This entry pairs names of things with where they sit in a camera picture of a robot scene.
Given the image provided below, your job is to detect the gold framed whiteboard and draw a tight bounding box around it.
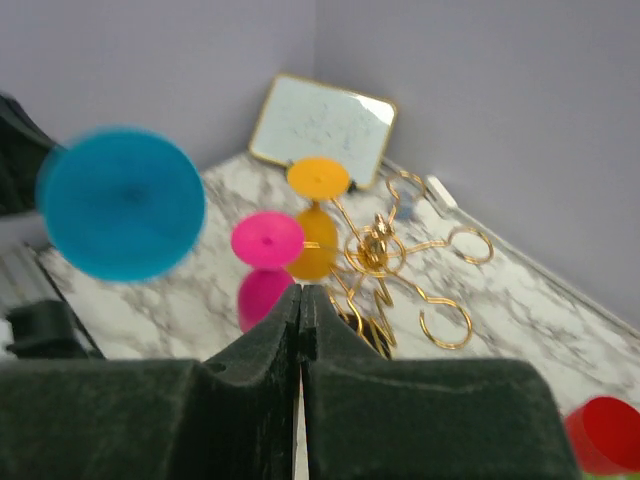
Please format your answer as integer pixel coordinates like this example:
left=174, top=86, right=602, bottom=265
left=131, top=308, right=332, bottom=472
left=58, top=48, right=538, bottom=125
left=248, top=73, right=397, bottom=189

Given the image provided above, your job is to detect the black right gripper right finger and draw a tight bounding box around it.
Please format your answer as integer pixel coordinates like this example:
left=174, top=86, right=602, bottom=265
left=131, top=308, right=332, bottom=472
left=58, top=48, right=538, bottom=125
left=299, top=286, right=580, bottom=479

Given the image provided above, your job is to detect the gold wine glass rack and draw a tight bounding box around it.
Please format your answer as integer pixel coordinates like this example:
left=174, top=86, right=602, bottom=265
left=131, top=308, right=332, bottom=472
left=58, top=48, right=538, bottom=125
left=304, top=170, right=494, bottom=356

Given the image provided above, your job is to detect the red wine glass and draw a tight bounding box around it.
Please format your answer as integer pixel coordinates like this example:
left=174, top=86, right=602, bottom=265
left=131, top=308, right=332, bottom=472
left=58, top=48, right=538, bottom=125
left=564, top=396, right=639, bottom=476

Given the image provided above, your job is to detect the orange wine glass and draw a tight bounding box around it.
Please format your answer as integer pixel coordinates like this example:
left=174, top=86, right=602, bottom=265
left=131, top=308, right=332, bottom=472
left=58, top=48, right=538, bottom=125
left=287, top=157, right=350, bottom=281

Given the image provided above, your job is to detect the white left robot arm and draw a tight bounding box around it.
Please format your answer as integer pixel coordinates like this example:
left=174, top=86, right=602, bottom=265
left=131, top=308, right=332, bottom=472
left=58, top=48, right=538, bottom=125
left=1, top=94, right=104, bottom=359

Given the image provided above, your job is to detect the pink wine glass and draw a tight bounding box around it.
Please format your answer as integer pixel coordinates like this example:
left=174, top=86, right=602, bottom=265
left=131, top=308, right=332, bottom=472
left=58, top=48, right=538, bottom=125
left=231, top=211, right=304, bottom=333

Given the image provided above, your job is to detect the small clear plastic jar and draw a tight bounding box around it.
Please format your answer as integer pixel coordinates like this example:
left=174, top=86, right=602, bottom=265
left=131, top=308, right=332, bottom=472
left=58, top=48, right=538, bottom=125
left=396, top=202, right=414, bottom=221

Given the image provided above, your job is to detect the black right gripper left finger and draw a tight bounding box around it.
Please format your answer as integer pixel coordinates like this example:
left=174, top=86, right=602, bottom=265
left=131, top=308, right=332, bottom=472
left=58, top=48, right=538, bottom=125
left=1, top=285, right=301, bottom=479

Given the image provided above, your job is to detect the white eraser block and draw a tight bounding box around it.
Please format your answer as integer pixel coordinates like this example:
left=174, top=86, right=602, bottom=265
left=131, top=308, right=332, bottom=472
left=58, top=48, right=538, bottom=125
left=425, top=175, right=458, bottom=212

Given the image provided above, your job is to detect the blue wine glass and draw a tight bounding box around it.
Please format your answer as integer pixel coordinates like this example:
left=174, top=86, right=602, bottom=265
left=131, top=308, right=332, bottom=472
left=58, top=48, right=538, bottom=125
left=35, top=126, right=206, bottom=282

